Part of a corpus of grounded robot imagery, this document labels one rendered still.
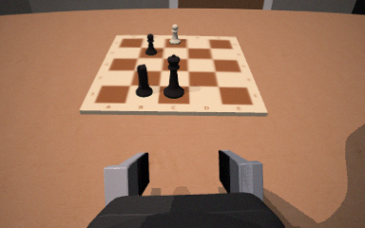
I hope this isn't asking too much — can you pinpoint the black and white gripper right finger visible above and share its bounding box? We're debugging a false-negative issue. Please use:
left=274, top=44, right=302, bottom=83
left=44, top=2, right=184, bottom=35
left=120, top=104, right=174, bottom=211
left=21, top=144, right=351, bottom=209
left=219, top=150, right=263, bottom=201

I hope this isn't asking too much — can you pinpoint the brown and cream chessboard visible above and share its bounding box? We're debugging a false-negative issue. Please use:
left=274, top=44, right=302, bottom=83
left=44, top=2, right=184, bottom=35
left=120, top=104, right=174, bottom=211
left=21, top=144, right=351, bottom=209
left=80, top=35, right=268, bottom=117

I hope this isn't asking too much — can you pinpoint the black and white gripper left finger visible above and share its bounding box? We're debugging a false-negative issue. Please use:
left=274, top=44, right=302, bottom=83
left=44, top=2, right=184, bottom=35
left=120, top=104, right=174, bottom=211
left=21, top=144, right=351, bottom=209
left=104, top=152, right=149, bottom=206

